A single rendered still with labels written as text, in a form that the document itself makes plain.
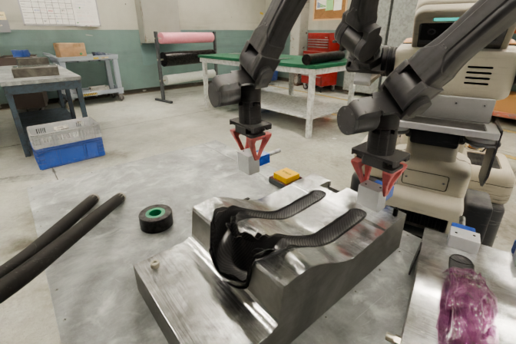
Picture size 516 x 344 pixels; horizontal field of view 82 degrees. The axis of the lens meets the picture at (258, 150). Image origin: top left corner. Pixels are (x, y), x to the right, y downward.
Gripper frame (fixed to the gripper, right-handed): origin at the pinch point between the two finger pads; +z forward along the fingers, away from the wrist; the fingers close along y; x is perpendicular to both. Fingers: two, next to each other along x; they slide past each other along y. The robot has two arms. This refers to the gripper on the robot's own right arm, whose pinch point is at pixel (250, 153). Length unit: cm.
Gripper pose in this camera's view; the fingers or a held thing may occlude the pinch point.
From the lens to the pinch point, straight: 79.6
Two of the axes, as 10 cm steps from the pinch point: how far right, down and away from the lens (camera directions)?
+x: 7.8, -2.5, 5.7
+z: 0.1, 9.2, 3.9
